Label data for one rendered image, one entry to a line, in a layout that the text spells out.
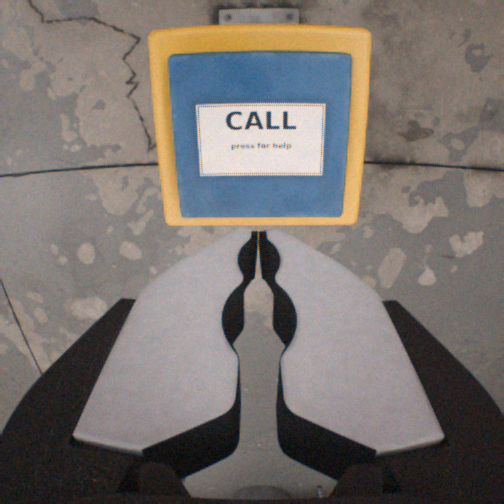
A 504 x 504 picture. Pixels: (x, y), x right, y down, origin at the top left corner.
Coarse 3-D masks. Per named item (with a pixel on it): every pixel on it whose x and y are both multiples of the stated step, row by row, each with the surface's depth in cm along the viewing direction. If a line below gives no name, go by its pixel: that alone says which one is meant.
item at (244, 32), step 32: (160, 32) 21; (192, 32) 21; (224, 32) 21; (256, 32) 21; (288, 32) 21; (320, 32) 21; (352, 32) 21; (160, 64) 22; (160, 96) 23; (352, 96) 23; (160, 128) 24; (352, 128) 24; (160, 160) 25; (352, 160) 25; (352, 192) 26; (192, 224) 27; (224, 224) 27; (256, 224) 27; (288, 224) 27; (320, 224) 27
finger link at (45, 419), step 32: (64, 352) 8; (96, 352) 8; (64, 384) 7; (32, 416) 6; (64, 416) 6; (0, 448) 5; (32, 448) 6; (64, 448) 6; (96, 448) 6; (0, 480) 5; (32, 480) 5; (64, 480) 5; (96, 480) 5; (128, 480) 6
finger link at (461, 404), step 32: (416, 320) 9; (416, 352) 8; (448, 352) 8; (448, 384) 7; (480, 384) 7; (448, 416) 6; (480, 416) 6; (448, 448) 6; (480, 448) 6; (384, 480) 6; (416, 480) 5; (448, 480) 5; (480, 480) 5
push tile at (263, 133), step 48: (192, 96) 21; (240, 96) 21; (288, 96) 21; (336, 96) 21; (192, 144) 23; (240, 144) 23; (288, 144) 23; (336, 144) 23; (192, 192) 24; (240, 192) 24; (288, 192) 24; (336, 192) 24
